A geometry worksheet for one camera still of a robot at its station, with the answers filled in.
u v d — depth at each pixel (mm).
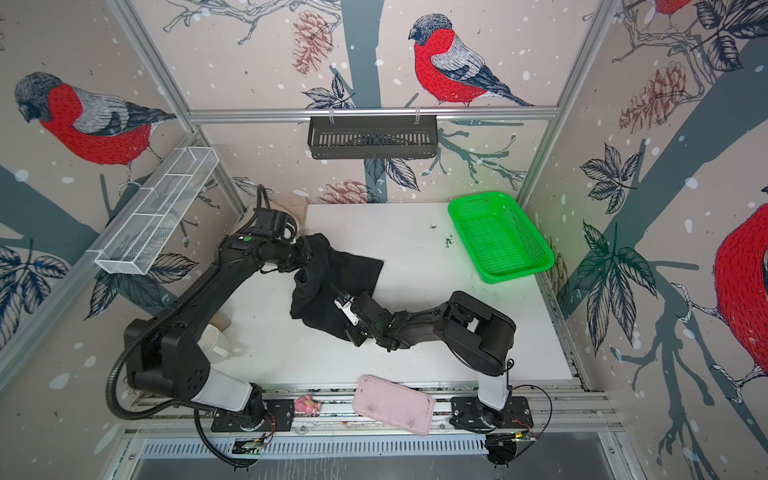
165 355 420
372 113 956
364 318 696
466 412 739
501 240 1104
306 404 730
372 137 1063
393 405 727
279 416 728
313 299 831
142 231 739
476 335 477
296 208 1209
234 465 673
